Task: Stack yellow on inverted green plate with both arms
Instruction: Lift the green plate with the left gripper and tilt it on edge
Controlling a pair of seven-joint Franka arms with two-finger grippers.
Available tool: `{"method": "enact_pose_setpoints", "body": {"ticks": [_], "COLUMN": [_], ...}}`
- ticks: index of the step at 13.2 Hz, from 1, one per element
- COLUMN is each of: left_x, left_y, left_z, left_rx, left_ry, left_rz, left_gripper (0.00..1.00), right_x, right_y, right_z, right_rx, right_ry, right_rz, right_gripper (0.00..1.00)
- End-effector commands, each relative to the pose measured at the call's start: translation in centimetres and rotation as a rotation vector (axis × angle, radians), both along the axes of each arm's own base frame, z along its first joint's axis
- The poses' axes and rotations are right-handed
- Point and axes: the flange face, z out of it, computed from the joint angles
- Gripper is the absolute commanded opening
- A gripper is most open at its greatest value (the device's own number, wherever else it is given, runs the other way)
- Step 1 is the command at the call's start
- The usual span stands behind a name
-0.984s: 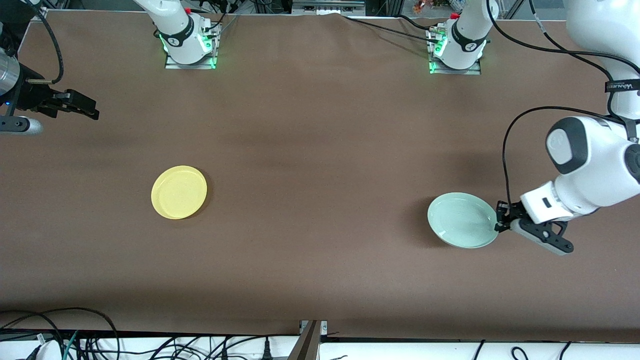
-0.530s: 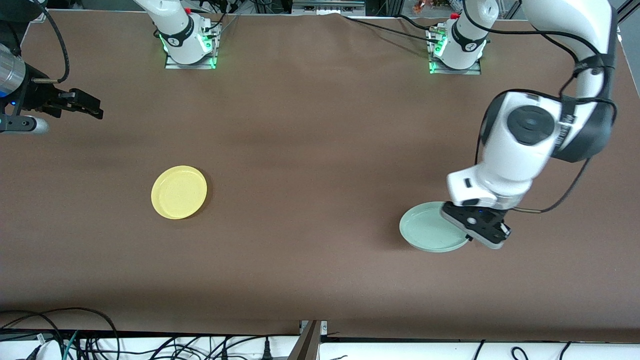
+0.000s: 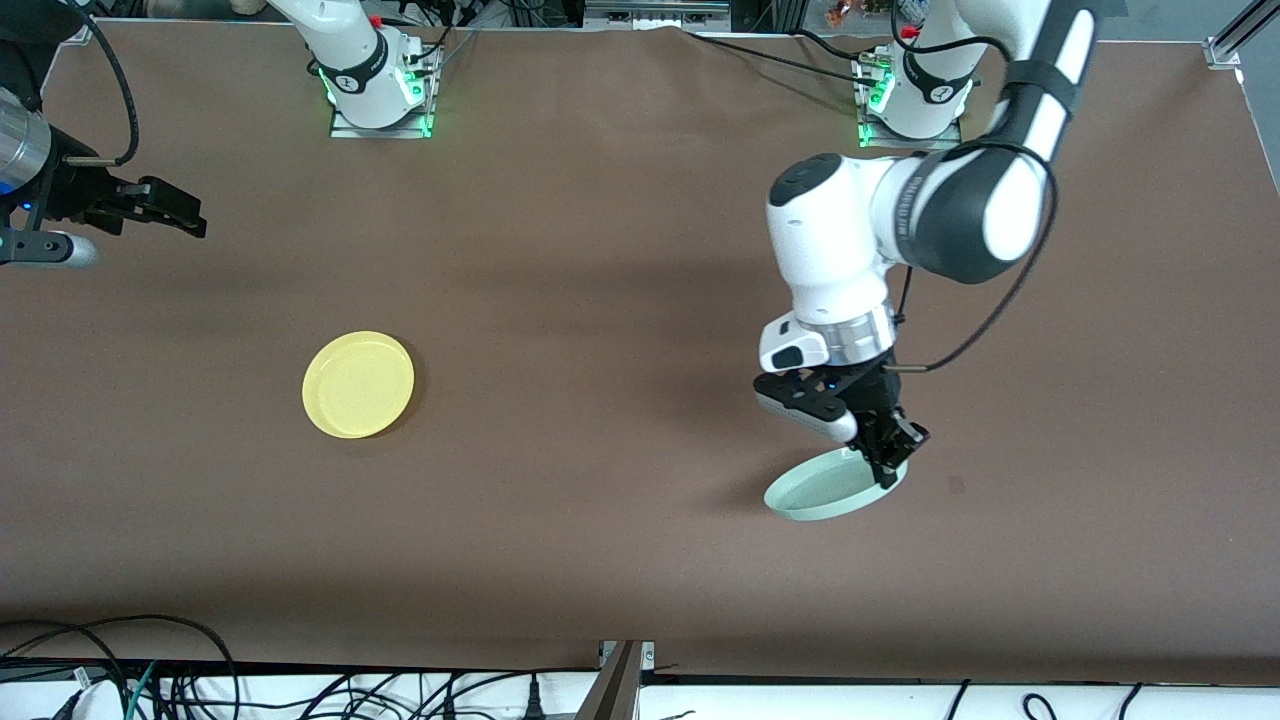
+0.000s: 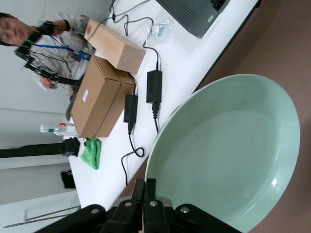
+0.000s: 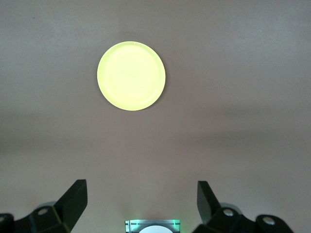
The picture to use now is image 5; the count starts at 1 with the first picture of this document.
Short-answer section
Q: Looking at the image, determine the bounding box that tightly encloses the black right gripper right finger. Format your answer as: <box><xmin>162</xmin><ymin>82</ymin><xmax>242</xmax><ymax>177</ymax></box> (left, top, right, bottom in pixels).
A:
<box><xmin>193</xmin><ymin>180</ymin><xmax>296</xmax><ymax>233</ymax></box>

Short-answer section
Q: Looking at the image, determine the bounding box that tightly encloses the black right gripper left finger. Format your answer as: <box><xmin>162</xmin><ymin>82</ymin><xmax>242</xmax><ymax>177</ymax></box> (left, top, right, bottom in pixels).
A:
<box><xmin>14</xmin><ymin>179</ymin><xmax>88</xmax><ymax>233</ymax></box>

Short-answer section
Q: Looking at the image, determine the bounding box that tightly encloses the yellow round plate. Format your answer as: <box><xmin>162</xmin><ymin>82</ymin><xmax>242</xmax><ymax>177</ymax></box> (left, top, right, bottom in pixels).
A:
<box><xmin>97</xmin><ymin>41</ymin><xmax>167</xmax><ymax>112</ymax></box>

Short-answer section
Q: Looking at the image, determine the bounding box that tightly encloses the brown table cover mat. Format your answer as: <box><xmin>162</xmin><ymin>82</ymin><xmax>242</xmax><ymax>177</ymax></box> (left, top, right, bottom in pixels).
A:
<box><xmin>0</xmin><ymin>0</ymin><xmax>311</xmax><ymax>233</ymax></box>

